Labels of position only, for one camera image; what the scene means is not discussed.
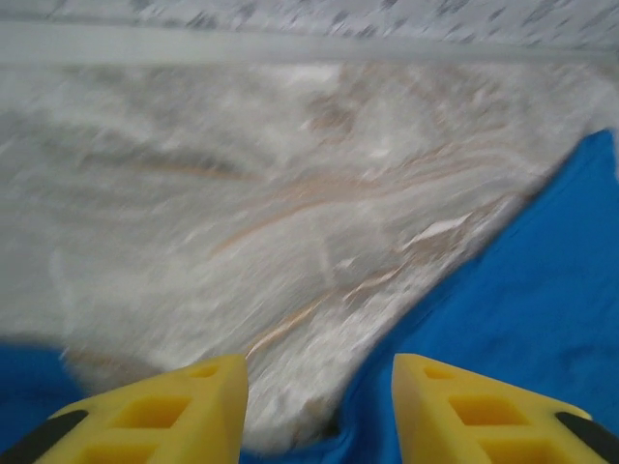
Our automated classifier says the blue t-shirt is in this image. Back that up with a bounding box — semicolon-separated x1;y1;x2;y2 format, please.
0;128;619;464

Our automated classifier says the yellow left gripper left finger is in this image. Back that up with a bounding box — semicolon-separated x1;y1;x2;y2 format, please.
0;352;251;464

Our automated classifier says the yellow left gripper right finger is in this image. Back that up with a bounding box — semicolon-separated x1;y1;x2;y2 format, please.
390;352;619;464

